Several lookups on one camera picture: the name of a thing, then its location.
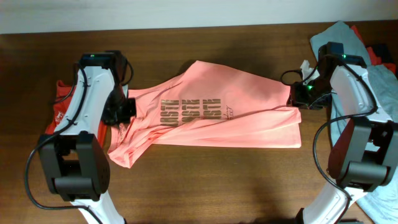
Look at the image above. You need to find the folded red printed t-shirt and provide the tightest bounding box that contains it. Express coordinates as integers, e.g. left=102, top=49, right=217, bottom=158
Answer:
left=45, top=80, right=107, bottom=146

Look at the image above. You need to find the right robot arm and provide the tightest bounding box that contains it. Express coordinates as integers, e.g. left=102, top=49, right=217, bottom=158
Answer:
left=289, top=42, right=397, bottom=223

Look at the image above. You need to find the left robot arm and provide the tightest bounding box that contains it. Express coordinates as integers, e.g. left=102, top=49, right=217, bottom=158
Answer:
left=35, top=50, right=136, bottom=223

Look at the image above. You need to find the red garment in pile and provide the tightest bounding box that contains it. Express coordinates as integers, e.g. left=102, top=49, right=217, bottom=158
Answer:
left=366, top=44, right=397, bottom=75

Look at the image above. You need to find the salmon pink printed t-shirt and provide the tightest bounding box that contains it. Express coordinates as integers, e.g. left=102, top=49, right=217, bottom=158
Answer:
left=108, top=61, right=302, bottom=168

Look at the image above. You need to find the grey t-shirt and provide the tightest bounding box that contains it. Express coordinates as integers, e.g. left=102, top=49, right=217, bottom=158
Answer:
left=303, top=21, right=397, bottom=223

